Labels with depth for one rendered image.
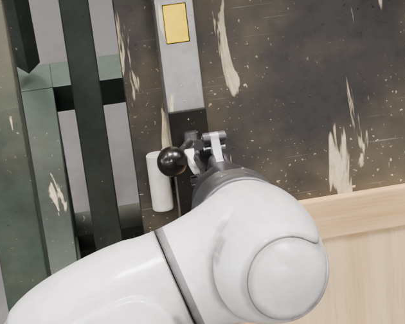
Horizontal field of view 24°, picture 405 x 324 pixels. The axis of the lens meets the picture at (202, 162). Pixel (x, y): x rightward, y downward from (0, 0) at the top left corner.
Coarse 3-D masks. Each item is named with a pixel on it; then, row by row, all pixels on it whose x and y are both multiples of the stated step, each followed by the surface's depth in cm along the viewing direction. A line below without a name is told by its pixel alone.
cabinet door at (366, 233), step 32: (352, 192) 136; (384, 192) 135; (320, 224) 134; (352, 224) 135; (384, 224) 136; (352, 256) 137; (384, 256) 138; (352, 288) 138; (384, 288) 139; (320, 320) 138; (352, 320) 139; (384, 320) 140
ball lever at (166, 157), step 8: (184, 136) 124; (192, 136) 124; (184, 144) 121; (160, 152) 115; (168, 152) 114; (176, 152) 114; (160, 160) 114; (168, 160) 113; (176, 160) 113; (184, 160) 114; (160, 168) 114; (168, 168) 114; (176, 168) 114; (184, 168) 115; (168, 176) 115
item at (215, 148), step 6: (210, 132) 100; (216, 132) 100; (210, 138) 100; (216, 138) 100; (210, 144) 101; (216, 144) 100; (222, 144) 101; (204, 150) 101; (210, 150) 101; (216, 150) 100; (216, 156) 99; (222, 156) 99
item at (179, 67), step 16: (160, 0) 121; (176, 0) 121; (160, 16) 121; (192, 16) 122; (160, 32) 122; (192, 32) 123; (160, 48) 122; (176, 48) 123; (192, 48) 123; (160, 64) 125; (176, 64) 123; (192, 64) 124; (176, 80) 124; (192, 80) 124; (176, 96) 124; (192, 96) 125; (176, 192) 129
